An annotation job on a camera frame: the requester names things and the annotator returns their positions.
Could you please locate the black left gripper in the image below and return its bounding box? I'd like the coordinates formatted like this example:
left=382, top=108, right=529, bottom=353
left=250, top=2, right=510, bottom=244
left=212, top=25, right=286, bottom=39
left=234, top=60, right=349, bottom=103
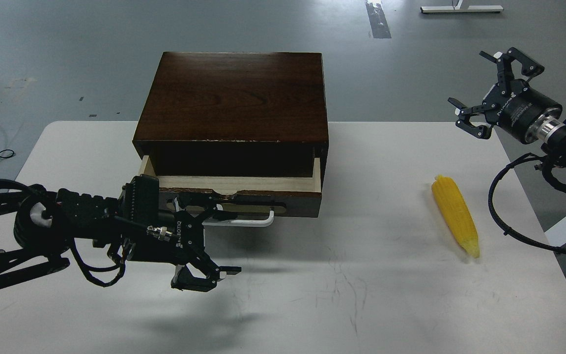
left=116, top=175, right=242, bottom=292

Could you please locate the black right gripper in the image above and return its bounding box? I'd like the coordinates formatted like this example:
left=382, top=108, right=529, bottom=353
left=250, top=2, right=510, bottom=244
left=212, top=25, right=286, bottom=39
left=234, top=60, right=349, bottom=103
left=448, top=47, right=564, bottom=145

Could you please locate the wooden drawer with white handle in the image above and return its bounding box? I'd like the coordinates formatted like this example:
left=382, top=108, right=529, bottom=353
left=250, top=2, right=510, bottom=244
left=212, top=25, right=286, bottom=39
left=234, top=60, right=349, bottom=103
left=139, top=155, right=323, bottom=227

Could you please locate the yellow corn cob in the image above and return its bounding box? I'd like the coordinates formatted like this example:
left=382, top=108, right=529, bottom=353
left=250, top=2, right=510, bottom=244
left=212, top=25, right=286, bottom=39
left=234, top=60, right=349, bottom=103
left=431, top=175, right=481, bottom=259

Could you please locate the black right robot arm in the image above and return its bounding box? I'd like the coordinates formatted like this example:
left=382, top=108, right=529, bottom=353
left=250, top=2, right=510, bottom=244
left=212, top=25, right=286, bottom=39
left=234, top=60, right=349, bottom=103
left=448, top=47, right=566, bottom=194

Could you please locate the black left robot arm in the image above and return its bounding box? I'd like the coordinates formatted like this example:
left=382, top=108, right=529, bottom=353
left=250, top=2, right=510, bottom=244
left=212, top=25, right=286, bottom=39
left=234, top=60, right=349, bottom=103
left=0, top=175, right=242, bottom=292

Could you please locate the white table leg base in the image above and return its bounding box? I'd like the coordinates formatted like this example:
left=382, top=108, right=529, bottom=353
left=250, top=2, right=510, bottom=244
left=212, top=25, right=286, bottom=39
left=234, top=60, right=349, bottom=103
left=420, top=0, right=505, bottom=14

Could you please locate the dark wooden cabinet box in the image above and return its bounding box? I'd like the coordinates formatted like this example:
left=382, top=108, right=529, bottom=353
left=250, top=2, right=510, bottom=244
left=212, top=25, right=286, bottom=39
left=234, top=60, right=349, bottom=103
left=133, top=52, right=329, bottom=177

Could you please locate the grey floor tape strip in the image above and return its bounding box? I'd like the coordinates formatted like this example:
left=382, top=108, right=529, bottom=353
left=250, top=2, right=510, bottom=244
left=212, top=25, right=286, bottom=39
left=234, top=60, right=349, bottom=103
left=365, top=0, right=392, bottom=39

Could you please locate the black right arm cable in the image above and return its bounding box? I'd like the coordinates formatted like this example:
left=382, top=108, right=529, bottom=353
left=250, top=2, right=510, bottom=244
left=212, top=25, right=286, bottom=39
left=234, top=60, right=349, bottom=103
left=488, top=152, right=566, bottom=261

